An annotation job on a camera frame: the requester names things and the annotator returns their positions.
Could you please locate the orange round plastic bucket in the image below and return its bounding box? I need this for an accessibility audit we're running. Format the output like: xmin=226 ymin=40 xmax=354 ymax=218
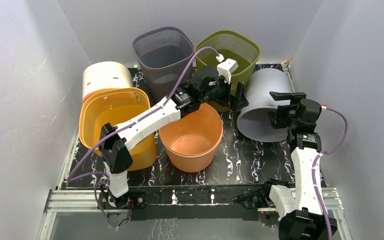
xmin=158 ymin=103 xmax=224 ymax=173

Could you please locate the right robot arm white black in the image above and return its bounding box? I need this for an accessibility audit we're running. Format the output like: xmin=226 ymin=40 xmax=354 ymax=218
xmin=233 ymin=91 xmax=337 ymax=240

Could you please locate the grey mesh basket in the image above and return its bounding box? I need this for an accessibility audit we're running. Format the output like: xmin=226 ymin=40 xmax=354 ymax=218
xmin=132 ymin=26 xmax=195 ymax=102

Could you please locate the olive green mesh basket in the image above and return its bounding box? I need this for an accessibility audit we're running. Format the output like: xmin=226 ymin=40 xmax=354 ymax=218
xmin=195 ymin=30 xmax=261 ymax=95

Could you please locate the light grey round bucket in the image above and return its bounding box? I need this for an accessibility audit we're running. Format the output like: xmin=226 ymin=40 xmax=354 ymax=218
xmin=236 ymin=68 xmax=292 ymax=143

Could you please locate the purple cable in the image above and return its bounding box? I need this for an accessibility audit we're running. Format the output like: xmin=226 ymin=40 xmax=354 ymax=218
xmin=66 ymin=45 xmax=221 ymax=229
xmin=311 ymin=105 xmax=349 ymax=240

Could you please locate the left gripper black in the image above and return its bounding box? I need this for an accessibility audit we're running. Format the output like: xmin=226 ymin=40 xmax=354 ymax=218
xmin=200 ymin=75 xmax=249 ymax=113

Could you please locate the yellow mesh basket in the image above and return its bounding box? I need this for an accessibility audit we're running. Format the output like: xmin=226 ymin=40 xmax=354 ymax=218
xmin=79 ymin=87 xmax=157 ymax=171

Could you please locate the cream bin with orange rim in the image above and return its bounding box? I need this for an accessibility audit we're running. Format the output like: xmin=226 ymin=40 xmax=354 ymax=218
xmin=82 ymin=61 xmax=133 ymax=103

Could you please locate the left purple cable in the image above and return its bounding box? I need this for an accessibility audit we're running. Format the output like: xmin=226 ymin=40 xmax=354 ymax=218
xmin=66 ymin=45 xmax=221 ymax=229

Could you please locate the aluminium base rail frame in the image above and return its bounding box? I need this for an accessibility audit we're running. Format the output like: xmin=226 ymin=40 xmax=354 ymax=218
xmin=37 ymin=188 xmax=354 ymax=240

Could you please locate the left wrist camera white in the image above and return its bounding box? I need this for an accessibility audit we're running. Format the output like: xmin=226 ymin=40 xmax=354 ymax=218
xmin=215 ymin=53 xmax=239 ymax=85

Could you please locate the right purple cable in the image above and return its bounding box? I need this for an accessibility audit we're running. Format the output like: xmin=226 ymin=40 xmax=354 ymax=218
xmin=311 ymin=105 xmax=349 ymax=240

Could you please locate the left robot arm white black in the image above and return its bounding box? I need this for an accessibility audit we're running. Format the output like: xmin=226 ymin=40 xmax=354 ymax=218
xmin=98 ymin=59 xmax=249 ymax=209

